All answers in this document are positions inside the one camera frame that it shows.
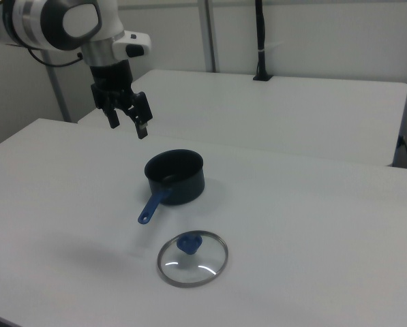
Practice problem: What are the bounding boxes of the grey wall frame post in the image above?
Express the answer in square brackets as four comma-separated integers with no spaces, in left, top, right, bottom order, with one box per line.
[45,65,72,123]
[197,0,222,74]

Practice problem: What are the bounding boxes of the dark saucepan with blue handle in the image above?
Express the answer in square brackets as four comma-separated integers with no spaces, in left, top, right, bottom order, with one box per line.
[137,149,207,226]

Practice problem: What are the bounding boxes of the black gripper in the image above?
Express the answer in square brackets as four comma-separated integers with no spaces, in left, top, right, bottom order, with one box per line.
[89,60,154,140]

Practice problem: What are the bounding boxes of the white adjacent table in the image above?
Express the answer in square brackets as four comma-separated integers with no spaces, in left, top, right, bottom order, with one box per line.
[76,69,407,168]

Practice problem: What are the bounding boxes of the black cable at robot arm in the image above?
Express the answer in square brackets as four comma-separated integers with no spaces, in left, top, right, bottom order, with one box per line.
[26,48,85,67]

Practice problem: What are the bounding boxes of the glass lid with blue knob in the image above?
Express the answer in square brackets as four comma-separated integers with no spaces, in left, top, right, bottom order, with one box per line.
[156,230,230,289]

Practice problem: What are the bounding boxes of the black pole with clamp base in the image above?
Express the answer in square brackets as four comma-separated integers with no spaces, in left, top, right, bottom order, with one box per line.
[252,0,274,82]

